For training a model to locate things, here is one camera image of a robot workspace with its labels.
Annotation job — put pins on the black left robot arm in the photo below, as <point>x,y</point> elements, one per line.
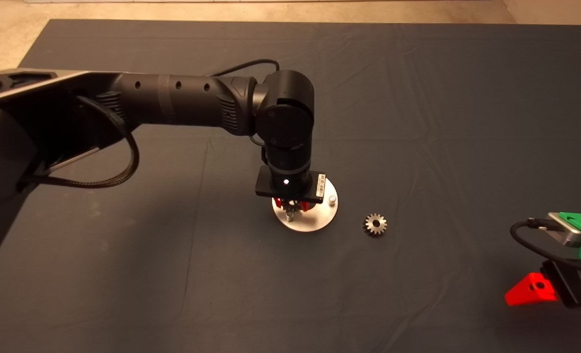
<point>182,98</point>

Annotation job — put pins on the dark grey table cloth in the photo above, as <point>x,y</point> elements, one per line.
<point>418,122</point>

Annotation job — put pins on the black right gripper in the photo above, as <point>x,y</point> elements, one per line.
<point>579,290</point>

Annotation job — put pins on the small steel gear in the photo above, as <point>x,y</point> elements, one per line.
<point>381,230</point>
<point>293,208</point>

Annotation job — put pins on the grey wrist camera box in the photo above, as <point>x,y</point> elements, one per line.
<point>567,231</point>

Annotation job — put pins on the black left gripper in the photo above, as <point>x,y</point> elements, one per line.
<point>290,189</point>

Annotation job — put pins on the round metal carrier plate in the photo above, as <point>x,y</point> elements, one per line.
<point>315,220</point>

